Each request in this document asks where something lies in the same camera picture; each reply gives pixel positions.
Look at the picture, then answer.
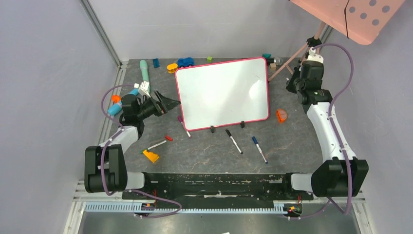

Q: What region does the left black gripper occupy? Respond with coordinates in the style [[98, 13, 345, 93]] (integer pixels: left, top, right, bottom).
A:
[[136, 90, 181, 120]]

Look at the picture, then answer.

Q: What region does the pink framed whiteboard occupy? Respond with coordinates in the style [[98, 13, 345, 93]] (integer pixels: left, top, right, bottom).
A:
[[175, 57, 270, 131]]

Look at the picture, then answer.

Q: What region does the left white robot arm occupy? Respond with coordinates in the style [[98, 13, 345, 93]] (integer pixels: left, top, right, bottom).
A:
[[84, 91, 181, 199]]

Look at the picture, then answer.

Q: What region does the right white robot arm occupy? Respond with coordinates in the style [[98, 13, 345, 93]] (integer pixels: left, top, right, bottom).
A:
[[281, 61, 369, 199]]

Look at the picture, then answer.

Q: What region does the purple whiteboard marker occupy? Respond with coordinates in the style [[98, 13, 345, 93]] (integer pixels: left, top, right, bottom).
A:
[[177, 116, 191, 138]]

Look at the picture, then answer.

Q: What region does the green whiteboard marker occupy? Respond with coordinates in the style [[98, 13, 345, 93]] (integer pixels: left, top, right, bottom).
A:
[[141, 139, 168, 153]]

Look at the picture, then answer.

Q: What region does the black whiteboard marker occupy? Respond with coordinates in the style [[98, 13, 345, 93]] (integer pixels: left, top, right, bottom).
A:
[[225, 129, 243, 154]]

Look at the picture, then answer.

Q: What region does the blue whiteboard marker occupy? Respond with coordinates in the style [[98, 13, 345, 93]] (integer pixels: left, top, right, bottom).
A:
[[252, 136, 268, 164]]

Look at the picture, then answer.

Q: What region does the wooden small block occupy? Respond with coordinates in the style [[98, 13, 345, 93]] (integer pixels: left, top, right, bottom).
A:
[[269, 63, 277, 71]]

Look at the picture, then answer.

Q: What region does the orange semicircle toy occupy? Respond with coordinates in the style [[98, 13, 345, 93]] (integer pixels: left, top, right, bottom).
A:
[[276, 109, 287, 123]]

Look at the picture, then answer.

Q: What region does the dark blue small block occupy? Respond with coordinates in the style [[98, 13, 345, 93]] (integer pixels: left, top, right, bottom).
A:
[[152, 58, 160, 68]]

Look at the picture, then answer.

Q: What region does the large mint toy crayon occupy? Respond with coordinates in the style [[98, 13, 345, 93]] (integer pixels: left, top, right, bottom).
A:
[[139, 60, 150, 83]]

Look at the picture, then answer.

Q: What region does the blue toy car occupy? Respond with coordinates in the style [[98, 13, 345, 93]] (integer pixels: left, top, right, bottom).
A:
[[177, 57, 195, 68]]

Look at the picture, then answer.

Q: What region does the large blue toy crayon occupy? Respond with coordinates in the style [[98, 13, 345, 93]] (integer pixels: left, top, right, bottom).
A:
[[108, 101, 122, 116]]

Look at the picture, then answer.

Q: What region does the small orange toy piece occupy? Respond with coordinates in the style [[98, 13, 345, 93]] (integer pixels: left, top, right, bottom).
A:
[[111, 95, 121, 104]]

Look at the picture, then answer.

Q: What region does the yellow orange plastic block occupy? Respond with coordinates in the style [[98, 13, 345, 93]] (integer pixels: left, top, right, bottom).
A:
[[143, 150, 159, 163]]

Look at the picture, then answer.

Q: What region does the pink perforated panel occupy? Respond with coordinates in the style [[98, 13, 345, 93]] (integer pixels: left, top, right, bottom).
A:
[[292, 0, 405, 45]]

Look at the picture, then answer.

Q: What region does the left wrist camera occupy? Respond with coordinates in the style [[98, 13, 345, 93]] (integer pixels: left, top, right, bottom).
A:
[[133, 80, 151, 98]]

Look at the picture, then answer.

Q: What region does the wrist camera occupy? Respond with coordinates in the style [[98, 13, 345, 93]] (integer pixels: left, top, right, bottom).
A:
[[133, 80, 151, 98], [306, 47, 324, 64]]

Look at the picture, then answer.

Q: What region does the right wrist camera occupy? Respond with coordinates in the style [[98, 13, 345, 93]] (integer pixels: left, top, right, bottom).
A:
[[306, 47, 324, 64]]

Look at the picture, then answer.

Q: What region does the yellow toy ring block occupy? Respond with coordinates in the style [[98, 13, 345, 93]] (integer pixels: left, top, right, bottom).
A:
[[167, 63, 179, 74]]

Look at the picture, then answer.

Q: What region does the white slotted cable duct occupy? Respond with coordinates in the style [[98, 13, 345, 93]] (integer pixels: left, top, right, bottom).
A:
[[84, 201, 287, 215]]

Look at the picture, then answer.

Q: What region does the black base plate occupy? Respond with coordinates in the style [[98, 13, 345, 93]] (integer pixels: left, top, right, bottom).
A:
[[141, 173, 314, 209]]

